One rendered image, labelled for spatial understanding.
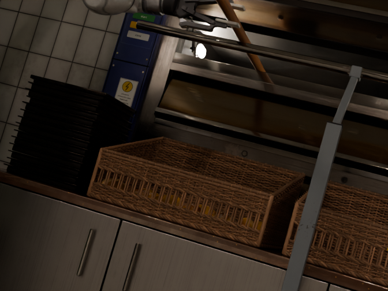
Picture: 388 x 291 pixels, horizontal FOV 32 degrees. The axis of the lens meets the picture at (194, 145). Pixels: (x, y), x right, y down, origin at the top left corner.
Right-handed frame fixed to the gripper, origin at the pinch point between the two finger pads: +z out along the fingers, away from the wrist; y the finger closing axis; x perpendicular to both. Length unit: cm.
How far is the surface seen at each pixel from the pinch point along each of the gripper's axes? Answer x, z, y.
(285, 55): -16.9, 15.4, 3.9
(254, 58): -39.0, 1.2, 1.2
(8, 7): -55, -108, -1
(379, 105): -54, 45, 4
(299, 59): -16.8, 19.8, 4.0
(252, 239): -4, 23, 60
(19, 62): -55, -95, 20
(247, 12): -51, -9, -18
